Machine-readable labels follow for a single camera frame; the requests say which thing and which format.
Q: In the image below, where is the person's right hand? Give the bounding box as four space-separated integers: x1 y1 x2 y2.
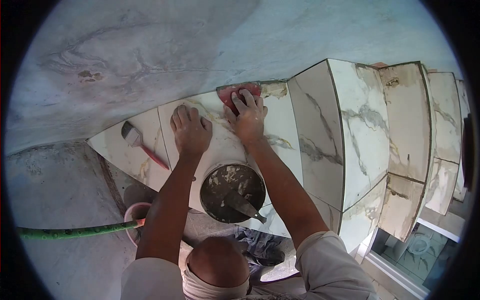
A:
224 89 268 145

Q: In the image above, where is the person's left hand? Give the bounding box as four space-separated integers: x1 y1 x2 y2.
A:
170 104 213 158

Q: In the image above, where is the person's right middle finger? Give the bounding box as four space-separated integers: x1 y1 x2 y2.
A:
241 89 257 112

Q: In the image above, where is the person's right index finger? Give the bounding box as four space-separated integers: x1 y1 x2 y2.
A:
231 92 247 115

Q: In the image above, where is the red grout float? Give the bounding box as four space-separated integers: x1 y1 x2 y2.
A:
216 82 262 115

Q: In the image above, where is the round bucket of grout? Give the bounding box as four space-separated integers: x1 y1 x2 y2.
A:
199 162 267 224

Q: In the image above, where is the dirty putty knife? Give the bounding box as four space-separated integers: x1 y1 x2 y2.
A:
224 190 268 224

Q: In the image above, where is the marble tiled staircase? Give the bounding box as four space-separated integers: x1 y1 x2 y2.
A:
87 58 472 253

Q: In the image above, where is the pink bucket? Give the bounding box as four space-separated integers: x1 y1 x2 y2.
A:
124 202 152 247

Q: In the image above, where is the person's body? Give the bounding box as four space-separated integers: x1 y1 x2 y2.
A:
121 221 379 300

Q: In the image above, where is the white-framed glass door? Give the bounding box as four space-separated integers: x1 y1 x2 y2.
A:
356 217 463 300

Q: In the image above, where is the red-handled paint brush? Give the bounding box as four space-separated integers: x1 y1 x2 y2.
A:
121 121 170 171

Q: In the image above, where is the green garden hose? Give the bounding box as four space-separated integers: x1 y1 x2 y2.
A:
17 218 146 241

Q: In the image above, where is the white ring-shaped object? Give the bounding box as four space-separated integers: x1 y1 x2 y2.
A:
407 234 432 256

